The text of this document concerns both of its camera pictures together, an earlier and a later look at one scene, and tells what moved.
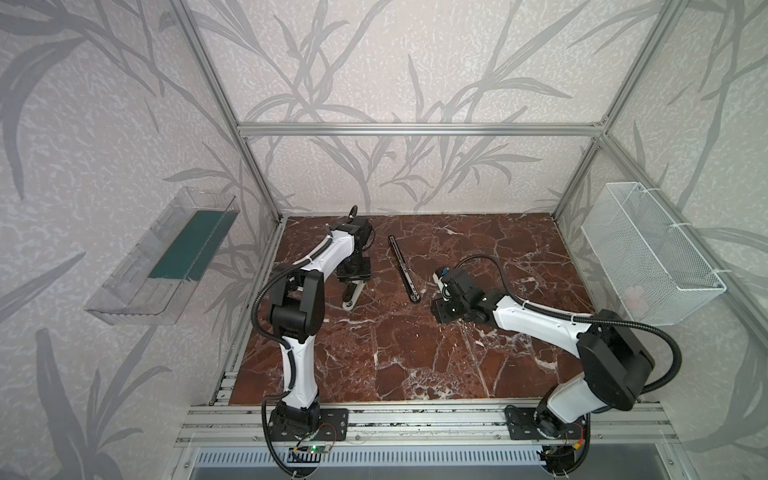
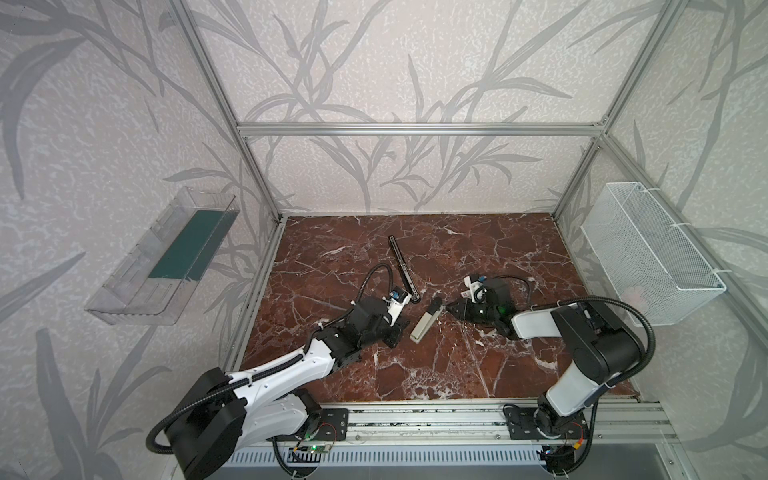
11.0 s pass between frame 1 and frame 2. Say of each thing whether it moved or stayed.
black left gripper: moved
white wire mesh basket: stayed
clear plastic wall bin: stayed
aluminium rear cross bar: stayed
